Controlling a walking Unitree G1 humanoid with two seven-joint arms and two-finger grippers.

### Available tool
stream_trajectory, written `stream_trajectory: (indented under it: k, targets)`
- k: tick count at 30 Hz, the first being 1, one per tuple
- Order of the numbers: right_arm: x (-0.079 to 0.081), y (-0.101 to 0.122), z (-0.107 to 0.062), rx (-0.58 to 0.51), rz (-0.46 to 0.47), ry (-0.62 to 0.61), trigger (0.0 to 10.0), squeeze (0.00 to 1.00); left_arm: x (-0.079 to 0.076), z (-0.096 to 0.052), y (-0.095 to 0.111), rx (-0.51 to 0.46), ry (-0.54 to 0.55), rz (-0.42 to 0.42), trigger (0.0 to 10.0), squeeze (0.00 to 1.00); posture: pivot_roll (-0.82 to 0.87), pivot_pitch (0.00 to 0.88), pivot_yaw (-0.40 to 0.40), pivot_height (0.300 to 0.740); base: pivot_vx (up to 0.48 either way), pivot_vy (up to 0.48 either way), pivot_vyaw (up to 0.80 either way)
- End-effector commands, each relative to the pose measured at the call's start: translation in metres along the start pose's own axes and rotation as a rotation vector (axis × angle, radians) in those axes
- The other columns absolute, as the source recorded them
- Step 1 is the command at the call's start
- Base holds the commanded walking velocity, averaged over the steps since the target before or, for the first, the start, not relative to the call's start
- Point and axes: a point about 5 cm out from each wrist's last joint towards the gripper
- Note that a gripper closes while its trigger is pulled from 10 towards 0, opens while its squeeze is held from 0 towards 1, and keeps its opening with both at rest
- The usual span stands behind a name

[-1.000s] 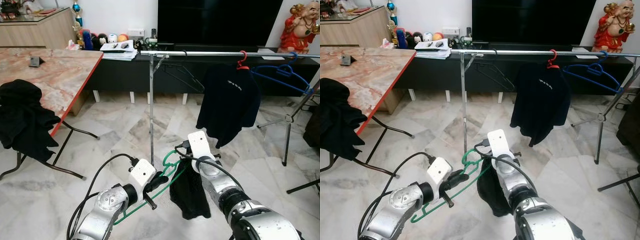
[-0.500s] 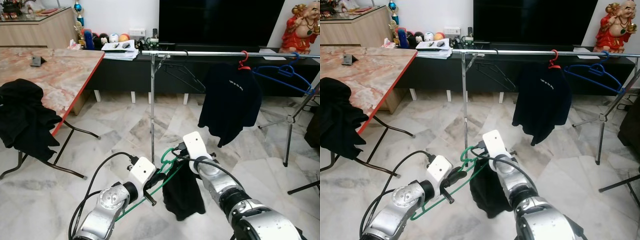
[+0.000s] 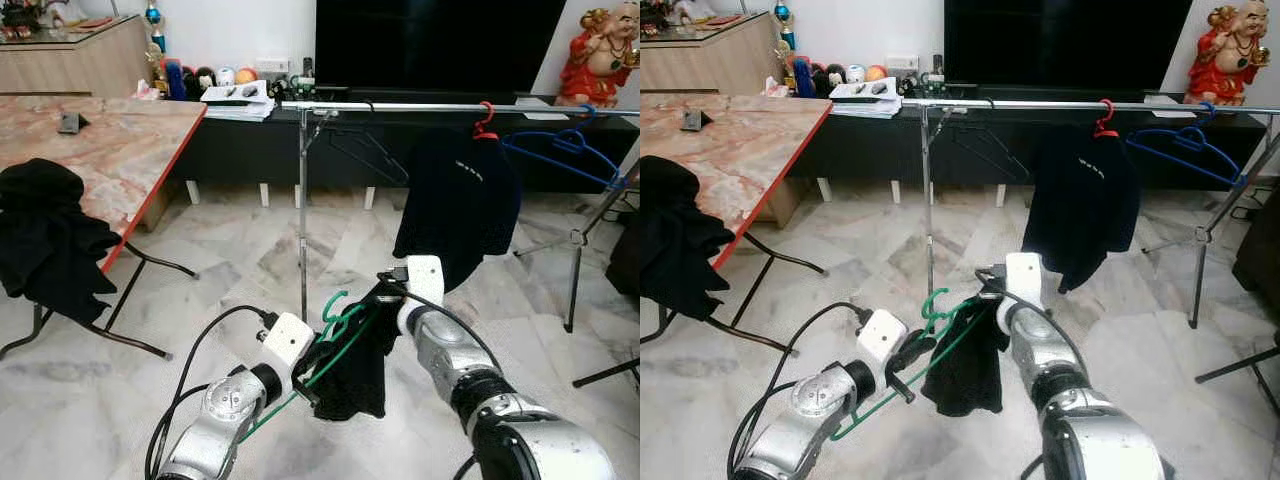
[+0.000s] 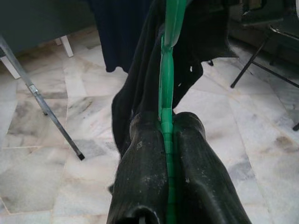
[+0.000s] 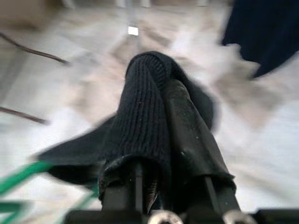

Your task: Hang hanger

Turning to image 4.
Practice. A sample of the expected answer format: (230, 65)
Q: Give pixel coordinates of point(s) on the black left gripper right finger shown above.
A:
(203, 182)

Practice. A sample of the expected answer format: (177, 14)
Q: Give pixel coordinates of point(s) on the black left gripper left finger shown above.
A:
(140, 175)

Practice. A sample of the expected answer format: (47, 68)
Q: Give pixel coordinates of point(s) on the green plastic hanger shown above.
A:
(167, 81)

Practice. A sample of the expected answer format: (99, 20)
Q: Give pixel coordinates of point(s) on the black printed T-shirt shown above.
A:
(144, 70)

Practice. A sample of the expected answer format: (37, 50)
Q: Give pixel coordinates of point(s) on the silver metal clothes rack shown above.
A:
(39, 100)

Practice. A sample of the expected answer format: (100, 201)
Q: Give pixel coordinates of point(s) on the black folding chair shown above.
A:
(253, 57)

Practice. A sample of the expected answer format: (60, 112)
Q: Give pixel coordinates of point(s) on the navy blue garment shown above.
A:
(116, 35)

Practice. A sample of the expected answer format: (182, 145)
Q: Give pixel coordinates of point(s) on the black TV console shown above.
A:
(35, 21)

